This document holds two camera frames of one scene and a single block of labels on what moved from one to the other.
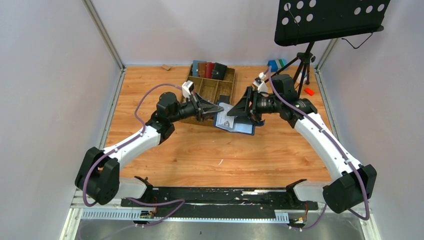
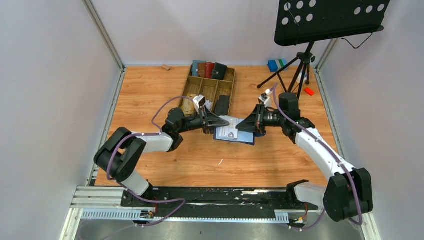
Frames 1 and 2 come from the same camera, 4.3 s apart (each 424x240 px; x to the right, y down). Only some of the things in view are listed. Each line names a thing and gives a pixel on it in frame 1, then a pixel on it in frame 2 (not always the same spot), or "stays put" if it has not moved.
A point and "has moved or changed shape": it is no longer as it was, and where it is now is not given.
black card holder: (219, 71) stays put
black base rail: (197, 202) stays put
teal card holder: (195, 67) stays put
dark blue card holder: (243, 124) has moved or changed shape
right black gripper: (250, 103) → (259, 117)
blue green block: (277, 64) stays put
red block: (309, 91) stays put
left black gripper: (199, 108) → (204, 120)
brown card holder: (202, 68) stays put
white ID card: (222, 118) → (230, 130)
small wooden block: (166, 66) stays put
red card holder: (209, 67) stays put
